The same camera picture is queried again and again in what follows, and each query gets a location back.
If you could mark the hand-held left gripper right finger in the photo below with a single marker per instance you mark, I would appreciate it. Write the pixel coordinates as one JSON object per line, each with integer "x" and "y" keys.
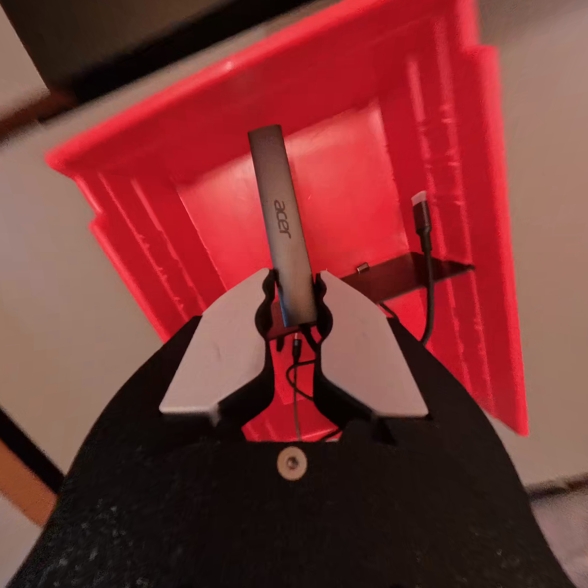
{"x": 367, "y": 363}

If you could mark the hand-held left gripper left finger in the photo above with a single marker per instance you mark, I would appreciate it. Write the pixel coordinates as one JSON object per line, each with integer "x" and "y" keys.
{"x": 216, "y": 358}

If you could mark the grey USB hub dark print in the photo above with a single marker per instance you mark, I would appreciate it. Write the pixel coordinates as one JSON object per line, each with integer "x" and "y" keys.
{"x": 280, "y": 220}

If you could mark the red plastic bin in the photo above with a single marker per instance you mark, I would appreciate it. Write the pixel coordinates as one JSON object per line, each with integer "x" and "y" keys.
{"x": 344, "y": 183}

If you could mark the grey desk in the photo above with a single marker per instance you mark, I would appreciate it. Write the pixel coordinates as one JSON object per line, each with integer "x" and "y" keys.
{"x": 69, "y": 298}

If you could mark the black flat plate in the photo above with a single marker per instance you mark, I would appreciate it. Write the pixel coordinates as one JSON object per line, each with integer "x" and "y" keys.
{"x": 413, "y": 275}

